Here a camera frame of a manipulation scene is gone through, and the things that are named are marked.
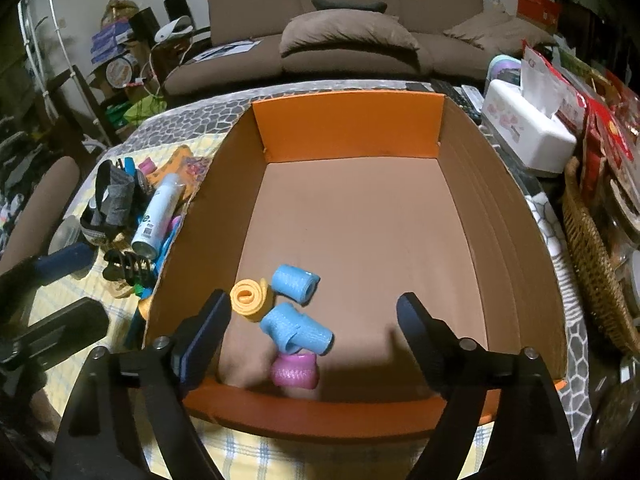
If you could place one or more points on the white headset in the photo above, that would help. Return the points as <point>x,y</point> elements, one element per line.
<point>172,30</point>

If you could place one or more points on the grey knitted cloth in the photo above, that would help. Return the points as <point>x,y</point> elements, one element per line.
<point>115,190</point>

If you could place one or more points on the white spray can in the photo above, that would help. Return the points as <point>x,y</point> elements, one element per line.
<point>157,215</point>

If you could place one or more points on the white tissue box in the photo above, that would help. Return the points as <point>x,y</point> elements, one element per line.
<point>525,130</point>

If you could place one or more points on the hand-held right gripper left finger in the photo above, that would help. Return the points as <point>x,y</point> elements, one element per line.
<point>202,345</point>

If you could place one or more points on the green plastic bag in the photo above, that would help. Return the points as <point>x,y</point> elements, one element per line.
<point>135,112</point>

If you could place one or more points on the yellow hair roller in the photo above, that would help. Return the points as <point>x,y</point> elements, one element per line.
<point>250,301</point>

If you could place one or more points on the pink hair roller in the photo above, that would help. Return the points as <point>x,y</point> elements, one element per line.
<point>147,166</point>
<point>295,371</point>

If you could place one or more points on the dark small cushion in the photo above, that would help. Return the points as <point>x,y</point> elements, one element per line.
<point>350,5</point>

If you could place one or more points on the dark wooden chair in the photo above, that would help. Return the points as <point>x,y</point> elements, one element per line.
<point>75,95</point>

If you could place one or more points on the black remote controls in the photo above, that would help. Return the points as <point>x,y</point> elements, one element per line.
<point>450,95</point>

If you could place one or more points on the blue hair roller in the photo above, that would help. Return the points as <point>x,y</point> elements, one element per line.
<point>295,284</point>
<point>295,329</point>

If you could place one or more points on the black claw hair clip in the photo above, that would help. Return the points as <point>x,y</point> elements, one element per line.
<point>130,265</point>

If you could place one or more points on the orange cardboard box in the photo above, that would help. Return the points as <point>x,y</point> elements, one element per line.
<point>350,210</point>

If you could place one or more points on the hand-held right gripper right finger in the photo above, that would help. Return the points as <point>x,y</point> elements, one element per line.
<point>425,340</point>

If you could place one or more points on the white metal rack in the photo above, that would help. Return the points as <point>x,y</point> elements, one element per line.
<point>42,40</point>

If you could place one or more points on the purple lidded container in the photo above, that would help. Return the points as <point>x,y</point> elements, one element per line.
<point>505,67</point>

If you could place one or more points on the yellow plaid tablecloth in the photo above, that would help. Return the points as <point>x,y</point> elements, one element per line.
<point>100,290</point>

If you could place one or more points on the round tin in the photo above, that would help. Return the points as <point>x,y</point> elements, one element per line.
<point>121,71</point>

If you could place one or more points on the red snack packets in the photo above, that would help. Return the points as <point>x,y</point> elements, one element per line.
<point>605,120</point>

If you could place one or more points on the stack of blue boxes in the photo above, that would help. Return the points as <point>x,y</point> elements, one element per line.
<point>112,40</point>

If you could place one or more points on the black speaker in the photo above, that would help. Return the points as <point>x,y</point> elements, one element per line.
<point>177,7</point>
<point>145,25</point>

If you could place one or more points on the brown upholstered chair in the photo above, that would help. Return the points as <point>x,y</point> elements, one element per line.
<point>40,200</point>

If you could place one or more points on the brown pillow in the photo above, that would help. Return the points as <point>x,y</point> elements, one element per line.
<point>345,32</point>

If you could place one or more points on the brown wicker basket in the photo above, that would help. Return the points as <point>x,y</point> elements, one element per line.
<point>590,260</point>

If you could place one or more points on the colourful printed packet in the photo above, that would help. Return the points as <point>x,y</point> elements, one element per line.
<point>192,170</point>

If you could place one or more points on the white papers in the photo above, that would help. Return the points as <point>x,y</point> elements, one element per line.
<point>225,50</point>

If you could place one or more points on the red shoe box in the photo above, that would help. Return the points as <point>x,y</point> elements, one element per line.
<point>537,5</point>

